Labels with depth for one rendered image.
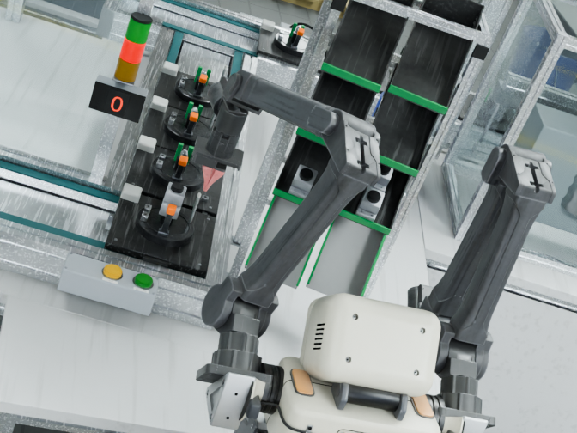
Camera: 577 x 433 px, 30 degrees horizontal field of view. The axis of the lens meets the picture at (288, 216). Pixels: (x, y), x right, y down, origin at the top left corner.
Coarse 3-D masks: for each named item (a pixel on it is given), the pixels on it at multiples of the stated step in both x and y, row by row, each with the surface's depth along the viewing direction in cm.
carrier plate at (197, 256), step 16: (128, 208) 257; (112, 224) 250; (128, 224) 252; (208, 224) 263; (112, 240) 245; (128, 240) 247; (144, 240) 249; (192, 240) 255; (208, 240) 258; (160, 256) 246; (176, 256) 248; (192, 256) 250; (208, 256) 252; (192, 272) 247
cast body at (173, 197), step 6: (168, 186) 249; (174, 186) 248; (180, 186) 249; (168, 192) 248; (174, 192) 248; (180, 192) 248; (168, 198) 248; (174, 198) 248; (180, 198) 248; (162, 204) 248; (174, 204) 249; (180, 204) 249; (162, 210) 249; (174, 216) 249
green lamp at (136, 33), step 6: (132, 24) 239; (138, 24) 238; (144, 24) 239; (150, 24) 240; (126, 30) 241; (132, 30) 239; (138, 30) 239; (144, 30) 240; (126, 36) 241; (132, 36) 240; (138, 36) 240; (144, 36) 241; (138, 42) 241; (144, 42) 242
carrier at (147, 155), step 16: (144, 144) 281; (144, 160) 278; (160, 160) 274; (176, 160) 274; (128, 176) 269; (144, 176) 272; (160, 176) 271; (192, 176) 275; (144, 192) 266; (160, 192) 268; (192, 192) 273; (208, 192) 275; (192, 208) 268; (208, 208) 269
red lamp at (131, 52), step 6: (126, 42) 241; (132, 42) 241; (126, 48) 242; (132, 48) 241; (138, 48) 242; (120, 54) 244; (126, 54) 242; (132, 54) 242; (138, 54) 243; (126, 60) 243; (132, 60) 243; (138, 60) 244
